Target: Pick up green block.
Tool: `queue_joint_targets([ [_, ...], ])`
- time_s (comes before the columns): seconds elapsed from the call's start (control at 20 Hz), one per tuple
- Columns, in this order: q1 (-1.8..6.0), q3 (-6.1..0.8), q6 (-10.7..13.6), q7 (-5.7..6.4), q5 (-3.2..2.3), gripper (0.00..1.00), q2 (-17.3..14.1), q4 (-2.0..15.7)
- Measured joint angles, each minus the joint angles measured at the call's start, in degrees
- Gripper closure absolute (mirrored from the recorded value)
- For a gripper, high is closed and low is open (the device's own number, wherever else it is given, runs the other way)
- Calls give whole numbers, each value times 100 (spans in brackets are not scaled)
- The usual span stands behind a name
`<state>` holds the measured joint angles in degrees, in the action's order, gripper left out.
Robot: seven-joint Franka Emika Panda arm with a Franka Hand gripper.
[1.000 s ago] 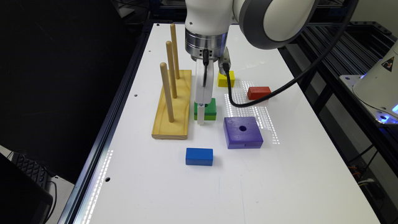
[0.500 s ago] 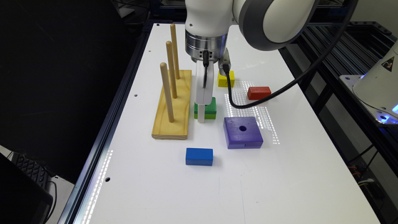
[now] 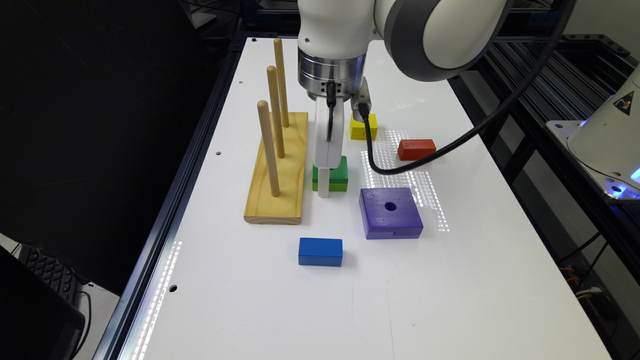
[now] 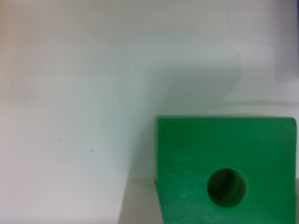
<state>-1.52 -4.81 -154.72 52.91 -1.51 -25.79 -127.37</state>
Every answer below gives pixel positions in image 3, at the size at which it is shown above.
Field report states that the black camera cable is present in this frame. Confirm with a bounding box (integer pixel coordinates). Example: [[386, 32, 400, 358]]
[[363, 0, 579, 176]]

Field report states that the black aluminium table frame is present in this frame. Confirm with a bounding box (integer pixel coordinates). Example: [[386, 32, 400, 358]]
[[93, 31, 257, 360]]

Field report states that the green block with hole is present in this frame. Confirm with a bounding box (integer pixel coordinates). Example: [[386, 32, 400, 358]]
[[312, 156, 349, 192]]

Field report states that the yellow block with hole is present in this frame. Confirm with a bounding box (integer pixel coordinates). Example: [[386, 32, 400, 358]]
[[350, 114, 378, 140]]

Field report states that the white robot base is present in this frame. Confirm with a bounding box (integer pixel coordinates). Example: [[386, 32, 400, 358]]
[[546, 70, 639, 202]]

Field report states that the middle wooden peg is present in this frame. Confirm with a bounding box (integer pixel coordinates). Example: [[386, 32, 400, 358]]
[[266, 65, 285, 159]]

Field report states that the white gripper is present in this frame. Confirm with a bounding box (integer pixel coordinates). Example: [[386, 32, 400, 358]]
[[313, 97, 344, 198]]

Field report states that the wooden peg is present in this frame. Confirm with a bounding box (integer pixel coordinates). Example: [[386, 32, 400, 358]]
[[266, 65, 285, 159], [257, 100, 280, 197], [273, 38, 289, 128]]

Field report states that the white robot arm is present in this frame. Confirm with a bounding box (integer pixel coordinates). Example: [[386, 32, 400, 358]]
[[298, 0, 512, 197]]

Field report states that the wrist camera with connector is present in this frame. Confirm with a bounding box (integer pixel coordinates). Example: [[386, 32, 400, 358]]
[[351, 78, 371, 123]]

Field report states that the black keyboard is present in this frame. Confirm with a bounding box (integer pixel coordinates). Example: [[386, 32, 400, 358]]
[[18, 247, 79, 306]]

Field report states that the purple square block with hole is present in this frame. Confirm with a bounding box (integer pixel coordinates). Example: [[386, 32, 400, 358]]
[[359, 188, 423, 240]]

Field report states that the red rectangular block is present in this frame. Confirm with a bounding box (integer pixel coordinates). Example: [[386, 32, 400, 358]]
[[397, 139, 437, 161]]

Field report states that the blue rectangular block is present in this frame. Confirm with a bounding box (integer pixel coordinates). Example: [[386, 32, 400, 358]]
[[298, 237, 343, 267]]

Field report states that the wooden peg board base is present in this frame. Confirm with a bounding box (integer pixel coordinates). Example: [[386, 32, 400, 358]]
[[244, 112, 308, 225]]

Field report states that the black monitor corner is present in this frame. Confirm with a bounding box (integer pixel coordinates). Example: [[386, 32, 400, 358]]
[[1, 249, 85, 360]]

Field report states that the far wooden peg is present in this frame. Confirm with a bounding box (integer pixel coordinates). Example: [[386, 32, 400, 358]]
[[273, 38, 289, 128]]

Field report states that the near wooden peg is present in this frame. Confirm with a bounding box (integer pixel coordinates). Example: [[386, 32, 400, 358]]
[[257, 100, 280, 197]]

